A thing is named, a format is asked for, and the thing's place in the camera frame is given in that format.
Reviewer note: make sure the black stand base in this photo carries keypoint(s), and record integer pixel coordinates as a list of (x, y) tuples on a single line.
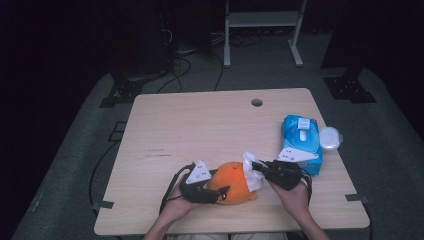
[(125, 91), (350, 88)]

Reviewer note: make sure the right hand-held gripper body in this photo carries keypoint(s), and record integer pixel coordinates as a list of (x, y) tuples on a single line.
[(283, 175)]

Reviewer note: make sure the dark equipment cabinet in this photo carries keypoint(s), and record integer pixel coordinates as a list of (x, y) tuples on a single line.
[(140, 36)]

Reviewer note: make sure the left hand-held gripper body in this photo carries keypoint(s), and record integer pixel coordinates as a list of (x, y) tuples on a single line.
[(195, 193)]

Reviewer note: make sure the white metal stand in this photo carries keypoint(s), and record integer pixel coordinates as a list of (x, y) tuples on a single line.
[(263, 19)]

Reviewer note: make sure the black tape square outline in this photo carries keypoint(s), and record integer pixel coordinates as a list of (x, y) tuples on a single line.
[(117, 131)]

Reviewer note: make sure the grey tape strip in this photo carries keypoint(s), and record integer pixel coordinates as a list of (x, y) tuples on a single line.
[(104, 204), (356, 198)]

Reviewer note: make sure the person's right hand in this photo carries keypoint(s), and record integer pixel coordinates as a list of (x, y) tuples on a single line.
[(295, 200)]

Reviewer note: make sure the blue wet wipe pack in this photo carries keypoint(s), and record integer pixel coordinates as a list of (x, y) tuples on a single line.
[(301, 140)]

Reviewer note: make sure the person's left hand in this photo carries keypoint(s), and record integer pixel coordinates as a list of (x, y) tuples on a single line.
[(178, 206)]

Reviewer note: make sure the white wet wipe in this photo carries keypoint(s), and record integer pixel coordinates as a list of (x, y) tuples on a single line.
[(251, 178)]

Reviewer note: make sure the orange plush toy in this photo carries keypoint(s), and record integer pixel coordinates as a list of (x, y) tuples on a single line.
[(233, 183)]

